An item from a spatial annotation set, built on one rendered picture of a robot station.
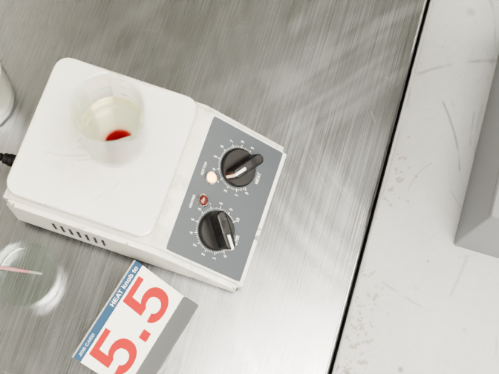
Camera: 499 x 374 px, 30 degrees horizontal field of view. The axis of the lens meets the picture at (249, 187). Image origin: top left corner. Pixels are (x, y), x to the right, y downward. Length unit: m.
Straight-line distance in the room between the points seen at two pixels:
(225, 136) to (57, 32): 0.20
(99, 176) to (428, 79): 0.32
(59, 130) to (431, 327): 0.35
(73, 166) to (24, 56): 0.17
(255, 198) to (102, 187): 0.13
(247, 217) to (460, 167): 0.20
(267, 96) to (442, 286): 0.23
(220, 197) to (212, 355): 0.13
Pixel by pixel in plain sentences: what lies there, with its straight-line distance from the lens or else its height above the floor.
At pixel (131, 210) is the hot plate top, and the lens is 0.72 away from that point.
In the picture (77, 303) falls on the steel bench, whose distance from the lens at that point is 0.80.
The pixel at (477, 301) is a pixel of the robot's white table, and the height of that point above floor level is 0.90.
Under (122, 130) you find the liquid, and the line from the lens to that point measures 0.70.
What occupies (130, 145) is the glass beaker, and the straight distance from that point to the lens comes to 0.68.
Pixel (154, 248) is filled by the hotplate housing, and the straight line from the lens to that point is 0.73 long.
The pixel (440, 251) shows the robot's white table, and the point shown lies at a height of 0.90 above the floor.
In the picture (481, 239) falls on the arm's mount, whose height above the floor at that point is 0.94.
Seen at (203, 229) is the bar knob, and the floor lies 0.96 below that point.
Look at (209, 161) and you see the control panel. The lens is 0.75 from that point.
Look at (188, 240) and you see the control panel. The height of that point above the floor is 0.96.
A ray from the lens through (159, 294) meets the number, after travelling 0.77.
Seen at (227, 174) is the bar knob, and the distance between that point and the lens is 0.75.
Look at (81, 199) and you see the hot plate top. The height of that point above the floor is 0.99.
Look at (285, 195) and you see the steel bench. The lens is 0.81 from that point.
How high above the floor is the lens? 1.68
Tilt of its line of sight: 74 degrees down
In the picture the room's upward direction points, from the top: 12 degrees clockwise
